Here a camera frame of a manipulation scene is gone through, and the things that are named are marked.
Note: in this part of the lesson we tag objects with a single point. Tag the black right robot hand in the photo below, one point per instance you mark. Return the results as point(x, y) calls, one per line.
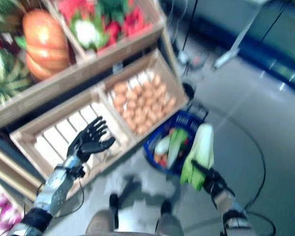
point(215, 182)

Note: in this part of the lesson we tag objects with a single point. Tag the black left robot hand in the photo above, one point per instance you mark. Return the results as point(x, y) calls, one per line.
point(88, 142)

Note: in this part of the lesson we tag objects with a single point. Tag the napa cabbage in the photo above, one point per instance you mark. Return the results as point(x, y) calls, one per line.
point(175, 145)
point(162, 146)
point(202, 145)

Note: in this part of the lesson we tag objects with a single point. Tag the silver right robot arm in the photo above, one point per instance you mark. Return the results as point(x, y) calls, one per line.
point(226, 204)

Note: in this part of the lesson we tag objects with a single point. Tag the blue plastic shopping basket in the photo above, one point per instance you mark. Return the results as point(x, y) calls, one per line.
point(184, 120)

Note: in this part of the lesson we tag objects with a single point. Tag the slatted wooden crate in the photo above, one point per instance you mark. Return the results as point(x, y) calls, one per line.
point(173, 78)
point(51, 115)
point(127, 41)

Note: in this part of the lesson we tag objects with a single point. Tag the brown potato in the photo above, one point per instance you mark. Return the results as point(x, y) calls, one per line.
point(170, 102)
point(121, 86)
point(140, 127)
point(157, 80)

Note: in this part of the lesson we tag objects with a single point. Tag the silver right robot leg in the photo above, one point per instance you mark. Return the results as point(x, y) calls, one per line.
point(169, 223)

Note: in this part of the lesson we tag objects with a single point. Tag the silver robot leg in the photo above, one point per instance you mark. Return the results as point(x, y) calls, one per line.
point(169, 223)
point(99, 223)

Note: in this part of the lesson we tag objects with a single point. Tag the wide wooden crate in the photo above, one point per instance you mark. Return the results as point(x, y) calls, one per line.
point(51, 91)

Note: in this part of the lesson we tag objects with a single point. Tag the silver left robot leg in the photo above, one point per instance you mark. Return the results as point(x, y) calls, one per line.
point(99, 223)

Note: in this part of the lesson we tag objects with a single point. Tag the tall wooden display shelf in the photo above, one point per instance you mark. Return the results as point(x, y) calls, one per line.
point(9, 167)

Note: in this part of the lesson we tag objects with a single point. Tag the black round base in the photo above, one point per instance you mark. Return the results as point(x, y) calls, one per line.
point(188, 89)

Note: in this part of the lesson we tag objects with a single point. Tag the green striped pumpkin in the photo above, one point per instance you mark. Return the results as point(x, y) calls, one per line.
point(5, 78)
point(2, 14)

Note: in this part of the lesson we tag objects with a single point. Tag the small orange pumpkin green stem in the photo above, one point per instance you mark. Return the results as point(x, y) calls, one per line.
point(44, 44)

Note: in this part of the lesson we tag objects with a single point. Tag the white cauliflower with leaves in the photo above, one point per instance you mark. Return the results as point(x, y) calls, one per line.
point(86, 32)

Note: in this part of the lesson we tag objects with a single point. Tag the purple white onion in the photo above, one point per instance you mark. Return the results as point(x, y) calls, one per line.
point(0, 216)

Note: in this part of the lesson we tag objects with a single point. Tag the white power adapter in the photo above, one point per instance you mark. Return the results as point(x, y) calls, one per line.
point(183, 57)

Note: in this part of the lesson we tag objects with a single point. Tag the green broccoli head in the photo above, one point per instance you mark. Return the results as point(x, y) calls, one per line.
point(113, 9)

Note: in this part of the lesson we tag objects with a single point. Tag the white desk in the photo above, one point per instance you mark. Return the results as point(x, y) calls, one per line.
point(236, 41)

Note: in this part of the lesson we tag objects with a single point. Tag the black tripod stand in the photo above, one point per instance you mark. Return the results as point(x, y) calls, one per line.
point(189, 24)

